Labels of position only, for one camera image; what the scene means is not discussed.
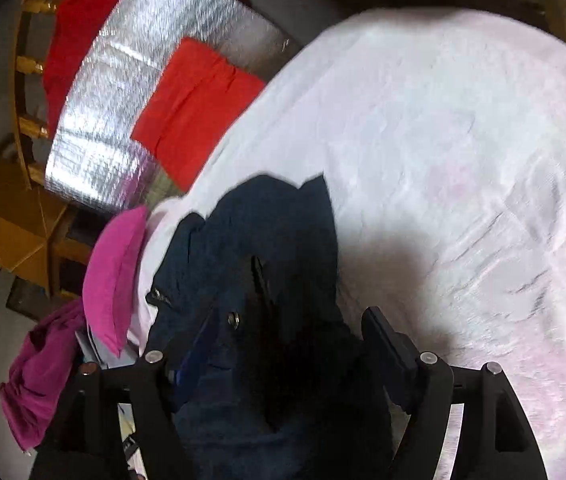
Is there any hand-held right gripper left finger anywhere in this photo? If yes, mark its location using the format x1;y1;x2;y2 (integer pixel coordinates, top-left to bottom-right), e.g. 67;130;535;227
30;307;216;480

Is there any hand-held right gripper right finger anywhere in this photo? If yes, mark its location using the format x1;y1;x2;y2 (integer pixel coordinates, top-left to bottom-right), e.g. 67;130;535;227
361;306;548;480

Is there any navy blue zip jacket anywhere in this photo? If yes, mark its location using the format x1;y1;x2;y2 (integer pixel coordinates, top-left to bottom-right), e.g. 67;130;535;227
145;174;414;480

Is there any magenta pillow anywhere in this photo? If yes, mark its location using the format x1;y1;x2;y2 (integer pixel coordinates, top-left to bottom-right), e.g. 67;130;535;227
82;205;150;358

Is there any magenta fleece garment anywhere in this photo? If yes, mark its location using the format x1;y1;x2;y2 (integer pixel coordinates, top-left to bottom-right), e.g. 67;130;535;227
0;297;86;453

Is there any wooden pillar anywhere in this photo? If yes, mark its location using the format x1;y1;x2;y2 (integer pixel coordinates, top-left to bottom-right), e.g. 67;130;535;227
0;140;89;301

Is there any red pillow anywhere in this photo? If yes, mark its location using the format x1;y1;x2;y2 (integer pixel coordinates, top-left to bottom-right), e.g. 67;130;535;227
130;37;268;192

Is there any silver foil panel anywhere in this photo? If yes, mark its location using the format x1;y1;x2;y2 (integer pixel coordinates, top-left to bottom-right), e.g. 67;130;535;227
44;0;304;211

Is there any wooden stair railing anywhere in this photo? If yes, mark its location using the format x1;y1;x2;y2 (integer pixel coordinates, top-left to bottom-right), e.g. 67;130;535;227
8;0;64;191

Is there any red cloth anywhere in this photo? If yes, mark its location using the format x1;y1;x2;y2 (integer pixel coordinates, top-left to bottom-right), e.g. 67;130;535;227
42;0;146;133

